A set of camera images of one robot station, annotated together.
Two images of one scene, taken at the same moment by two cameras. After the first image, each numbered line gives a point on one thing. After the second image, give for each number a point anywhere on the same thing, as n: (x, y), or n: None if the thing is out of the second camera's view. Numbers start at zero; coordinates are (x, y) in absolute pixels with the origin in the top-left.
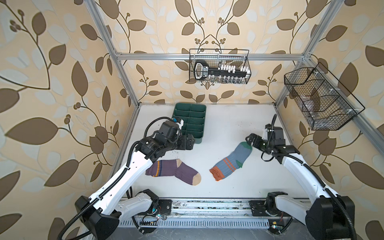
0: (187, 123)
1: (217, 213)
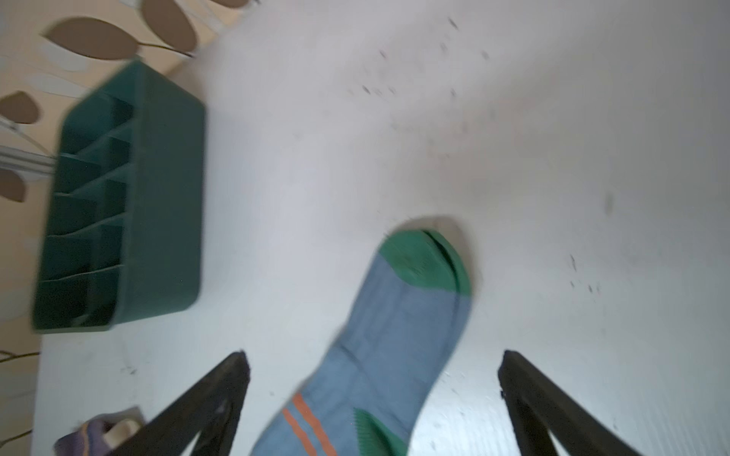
0: (121, 235)
1: None
